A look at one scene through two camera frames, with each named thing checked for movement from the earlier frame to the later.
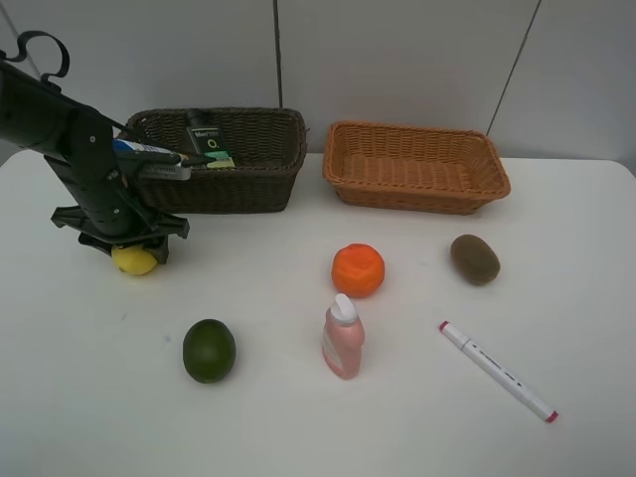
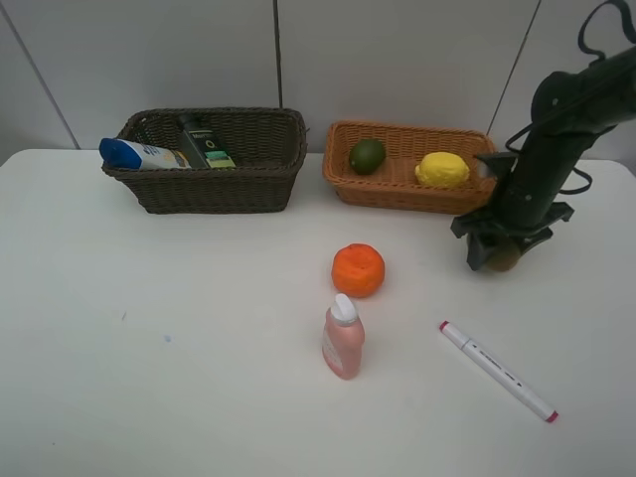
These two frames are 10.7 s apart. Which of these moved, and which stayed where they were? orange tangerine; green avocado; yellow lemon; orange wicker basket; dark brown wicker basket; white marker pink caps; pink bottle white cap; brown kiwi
Moved: brown kiwi; yellow lemon; green avocado
Stayed: dark brown wicker basket; white marker pink caps; pink bottle white cap; orange wicker basket; orange tangerine
